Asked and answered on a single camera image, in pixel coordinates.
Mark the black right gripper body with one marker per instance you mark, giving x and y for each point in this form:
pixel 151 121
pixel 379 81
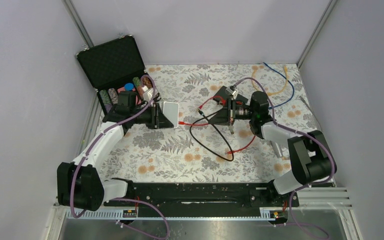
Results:
pixel 241 112

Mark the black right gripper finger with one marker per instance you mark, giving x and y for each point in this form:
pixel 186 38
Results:
pixel 224 103
pixel 222 118

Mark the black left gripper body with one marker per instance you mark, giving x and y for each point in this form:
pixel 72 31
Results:
pixel 151 116

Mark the white router box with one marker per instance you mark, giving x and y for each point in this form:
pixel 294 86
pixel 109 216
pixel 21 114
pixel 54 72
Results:
pixel 173 106

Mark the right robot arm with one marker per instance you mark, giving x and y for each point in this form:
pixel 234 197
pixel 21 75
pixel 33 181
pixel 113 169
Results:
pixel 309 155

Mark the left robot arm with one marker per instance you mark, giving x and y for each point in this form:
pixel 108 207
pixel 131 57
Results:
pixel 79 185

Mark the small metal coupler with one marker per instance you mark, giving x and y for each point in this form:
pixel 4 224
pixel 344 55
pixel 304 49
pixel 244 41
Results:
pixel 231 129

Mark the blue round chip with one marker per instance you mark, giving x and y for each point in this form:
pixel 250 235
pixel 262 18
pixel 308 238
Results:
pixel 129 86

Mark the silver microphone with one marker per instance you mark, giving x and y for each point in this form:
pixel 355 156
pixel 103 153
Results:
pixel 277 149

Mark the black poker chip case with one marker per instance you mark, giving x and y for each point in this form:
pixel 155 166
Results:
pixel 112 65

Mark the black network switch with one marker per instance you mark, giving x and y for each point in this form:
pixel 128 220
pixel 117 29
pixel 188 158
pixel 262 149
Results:
pixel 222 93

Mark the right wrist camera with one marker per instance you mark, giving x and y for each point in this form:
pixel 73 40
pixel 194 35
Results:
pixel 232 91

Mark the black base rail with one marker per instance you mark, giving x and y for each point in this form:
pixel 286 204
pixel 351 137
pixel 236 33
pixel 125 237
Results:
pixel 209 200

